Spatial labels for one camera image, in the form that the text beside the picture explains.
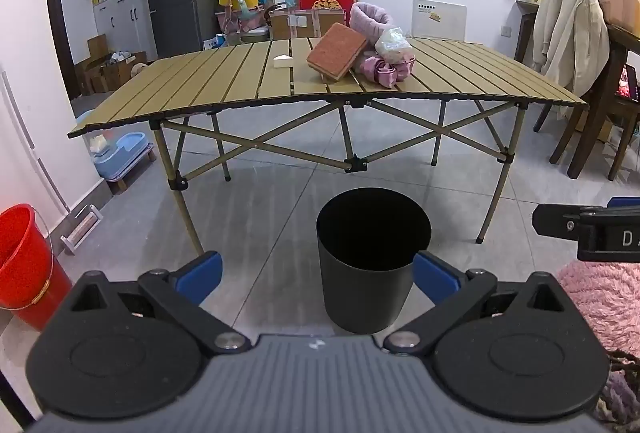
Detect pink satin headband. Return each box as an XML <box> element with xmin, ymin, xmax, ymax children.
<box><xmin>356</xmin><ymin>54</ymin><xmax>417</xmax><ymax>89</ymax></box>

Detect mauve fluffy headband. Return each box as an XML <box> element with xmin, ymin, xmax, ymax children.
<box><xmin>349</xmin><ymin>2</ymin><xmax>394</xmax><ymax>48</ymax></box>

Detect clear plastic bag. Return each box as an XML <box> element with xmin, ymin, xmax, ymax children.
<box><xmin>375</xmin><ymin>27</ymin><xmax>416</xmax><ymax>64</ymax></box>

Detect dark wooden chair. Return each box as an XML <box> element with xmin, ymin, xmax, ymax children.
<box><xmin>532</xmin><ymin>20</ymin><xmax>640</xmax><ymax>182</ymax></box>

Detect white lower cabinets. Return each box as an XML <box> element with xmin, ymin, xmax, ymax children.
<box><xmin>92</xmin><ymin>0</ymin><xmax>158</xmax><ymax>60</ymax></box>

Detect red plastic bucket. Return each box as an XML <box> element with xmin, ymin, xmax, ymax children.
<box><xmin>0</xmin><ymin>204</ymin><xmax>75</xmax><ymax>333</ymax></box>

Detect pink fuzzy rug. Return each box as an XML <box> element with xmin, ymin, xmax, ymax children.
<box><xmin>556</xmin><ymin>261</ymin><xmax>640</xmax><ymax>359</ymax></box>

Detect open cardboard box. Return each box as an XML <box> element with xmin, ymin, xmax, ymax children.
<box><xmin>76</xmin><ymin>52</ymin><xmax>149</xmax><ymax>95</ymax></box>

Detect dark wooden side table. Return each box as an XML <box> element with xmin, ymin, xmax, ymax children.
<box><xmin>515</xmin><ymin>0</ymin><xmax>541</xmax><ymax>64</ymax></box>

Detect black round trash bin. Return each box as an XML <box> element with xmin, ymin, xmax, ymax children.
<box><xmin>316</xmin><ymin>187</ymin><xmax>432</xmax><ymax>335</ymax></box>

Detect taped cardboard box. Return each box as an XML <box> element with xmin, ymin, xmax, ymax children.
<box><xmin>269</xmin><ymin>8</ymin><xmax>348</xmax><ymax>40</ymax></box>

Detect dark brown door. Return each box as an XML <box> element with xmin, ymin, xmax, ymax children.
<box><xmin>43</xmin><ymin>0</ymin><xmax>86</xmax><ymax>100</ymax></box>

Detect tan slatted folding table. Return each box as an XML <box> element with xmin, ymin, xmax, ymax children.
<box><xmin>67</xmin><ymin>36</ymin><xmax>590</xmax><ymax>259</ymax></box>

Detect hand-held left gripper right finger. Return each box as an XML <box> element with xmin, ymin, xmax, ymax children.
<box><xmin>382</xmin><ymin>250</ymin><xmax>569</xmax><ymax>358</ymax></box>

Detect pink storage basket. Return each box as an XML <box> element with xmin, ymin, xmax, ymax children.
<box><xmin>215</xmin><ymin>8</ymin><xmax>271</xmax><ymax>46</ymax></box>

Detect red gift box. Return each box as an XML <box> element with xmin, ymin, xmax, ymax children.
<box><xmin>298</xmin><ymin>0</ymin><xmax>361</xmax><ymax>14</ymax></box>

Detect flat cardboard carton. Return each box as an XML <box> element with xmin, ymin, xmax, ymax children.
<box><xmin>87</xmin><ymin>34</ymin><xmax>109</xmax><ymax>60</ymax></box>

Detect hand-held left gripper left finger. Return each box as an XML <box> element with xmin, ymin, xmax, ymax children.
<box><xmin>70</xmin><ymin>250</ymin><xmax>251</xmax><ymax>357</ymax></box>

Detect cream hooded jacket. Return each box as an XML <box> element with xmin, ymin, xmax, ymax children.
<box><xmin>531</xmin><ymin>0</ymin><xmax>611</xmax><ymax>96</ymax></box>

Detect orange-brown sponge block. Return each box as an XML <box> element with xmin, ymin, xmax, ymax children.
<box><xmin>306</xmin><ymin>23</ymin><xmax>370</xmax><ymax>83</ymax></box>

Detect white wall panel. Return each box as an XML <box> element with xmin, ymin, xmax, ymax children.
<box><xmin>411</xmin><ymin>0</ymin><xmax>468</xmax><ymax>40</ymax></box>

